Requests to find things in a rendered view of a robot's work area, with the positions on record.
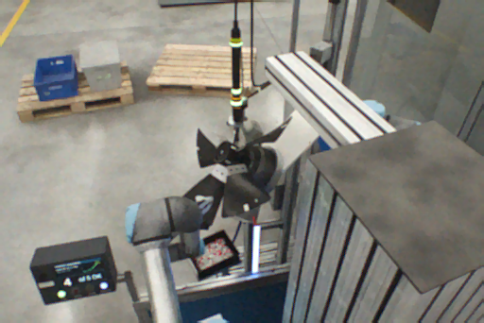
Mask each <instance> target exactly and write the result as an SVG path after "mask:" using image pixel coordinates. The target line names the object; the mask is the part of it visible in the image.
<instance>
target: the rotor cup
mask: <svg viewBox="0 0 484 323"><path fill-rule="evenodd" d="M232 146H233V147H235V148H236V150H237V149H239V148H241V147H242V146H241V147H240V146H237V145H236V144H234V143H230V142H229V141H224V142H222V143H220V145H219V146H217V147H216V152H215V155H214V160H215V162H216V163H217V164H220V165H221V166H223V167H228V166H233V165H238V164H241V163H244V164H245V165H246V169H247V168H248V167H249V166H250V162H251V152H250V150H249V151H242V152H240V153H238V154H236V153H237V152H238V151H236V150H235V149H233V148H232ZM222 150H223V151H224V152H223V154H222V155H221V154H220V151H222ZM225 161H228V162H230V163H227V162H225Z"/></svg>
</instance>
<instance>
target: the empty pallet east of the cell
mask: <svg viewBox="0 0 484 323"><path fill-rule="evenodd" d="M256 49H257V48H253V78H254V62H255V61H256ZM250 56H251V49H250V48H248V47H242V63H241V95H242V96H243V93H244V92H245V91H246V88H247V87H248V86H250V87H249V88H248V90H247V92H246V96H247V95H248V94H251V69H250ZM242 67H243V84H244V90H243V89H242ZM163 84H164V85H180V86H190V85H192V90H179V89H164V88H162V85H163ZM206 86H209V87H225V88H232V87H233V82H232V48H231V47H230V46H214V45H181V44H167V45H166V47H165V48H164V51H163V53H162V55H161V56H160V59H158V61H157V62H156V66H154V68H153V70H152V71H151V75H150V77H149V78H148V79H147V91H148V92H149V93H152V94H199V95H208V96H221V97H231V96H232V95H233V92H223V91H208V90H206ZM246 96H245V97H246Z"/></svg>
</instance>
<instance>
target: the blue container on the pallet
mask: <svg viewBox="0 0 484 323"><path fill-rule="evenodd" d="M57 61H63V63H57ZM51 62H52V63H51ZM33 86H34V88H35V90H36V92H37V95H38V97H39V100H40V101H51V100H56V99H61V98H66V97H70V96H78V68H77V66H76V63H75V58H74V54H69V55H63V56H56V57H51V58H45V59H37V61H36V65H35V70H34V75H33Z"/></svg>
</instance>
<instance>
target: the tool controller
mask: <svg viewBox="0 0 484 323"><path fill-rule="evenodd" d="M29 268H30V272H31V274H32V276H33V278H34V280H35V283H36V284H37V287H38V291H39V293H40V294H41V297H42V301H43V304H44V305H49V304H57V303H61V302H64V301H71V300H75V299H79V298H88V297H92V296H96V295H104V294H107V293H110V292H114V291H115V292H116V290H117V283H116V280H117V270H116V264H115V261H114V258H113V255H112V249H111V245H110V242H109V240H108V236H99V237H95V238H91V239H86V240H77V241H74V242H70V243H61V244H57V245H53V246H41V247H37V248H36V250H35V252H34V254H33V258H32V260H31V262H30V264H29ZM72 275H73V277H74V279H75V284H76V286H71V287H67V288H63V289H61V285H60V281H59V278H64V277H68V276H72ZM103 282H105V283H108V287H106V288H101V287H100V284H101V283H103ZM88 285H92V286H93V287H94V291H88V290H86V286H88ZM74 288H78V289H79V294H73V293H72V290H73V289H74ZM59 291H64V292H65V296H64V297H59V296H58V292H59Z"/></svg>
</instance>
